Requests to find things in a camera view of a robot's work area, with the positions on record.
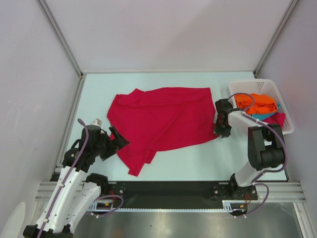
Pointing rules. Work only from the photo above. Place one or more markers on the right aluminium corner post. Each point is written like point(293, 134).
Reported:
point(276, 35)

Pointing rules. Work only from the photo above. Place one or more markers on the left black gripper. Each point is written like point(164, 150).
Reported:
point(119, 142)

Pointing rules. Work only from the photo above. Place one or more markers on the orange t shirt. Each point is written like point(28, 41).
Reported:
point(256, 104)

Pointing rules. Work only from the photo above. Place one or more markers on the white perforated plastic basket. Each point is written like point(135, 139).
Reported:
point(264, 87)

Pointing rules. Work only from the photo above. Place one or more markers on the crimson red t shirt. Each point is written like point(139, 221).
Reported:
point(161, 120)

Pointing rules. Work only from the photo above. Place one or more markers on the white slotted cable duct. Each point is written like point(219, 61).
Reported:
point(225, 207)

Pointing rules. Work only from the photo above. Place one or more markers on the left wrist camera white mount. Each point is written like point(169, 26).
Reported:
point(96, 122)

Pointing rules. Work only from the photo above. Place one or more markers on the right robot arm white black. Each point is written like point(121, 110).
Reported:
point(266, 148)

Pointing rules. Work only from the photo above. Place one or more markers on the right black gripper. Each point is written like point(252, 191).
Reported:
point(217, 130)

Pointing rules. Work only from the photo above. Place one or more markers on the left aluminium corner post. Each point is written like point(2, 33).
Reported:
point(47, 12)

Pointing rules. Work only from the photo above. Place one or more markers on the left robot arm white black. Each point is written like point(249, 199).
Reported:
point(76, 190)

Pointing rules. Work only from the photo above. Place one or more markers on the aluminium frame rail front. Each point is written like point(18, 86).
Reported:
point(279, 192)

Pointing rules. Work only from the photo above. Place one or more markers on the aluminium corner post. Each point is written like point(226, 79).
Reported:
point(276, 35)
point(47, 12)

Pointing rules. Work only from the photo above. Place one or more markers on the teal t shirt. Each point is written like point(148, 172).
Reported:
point(262, 117)

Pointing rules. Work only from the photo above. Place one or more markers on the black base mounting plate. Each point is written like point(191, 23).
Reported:
point(173, 195)

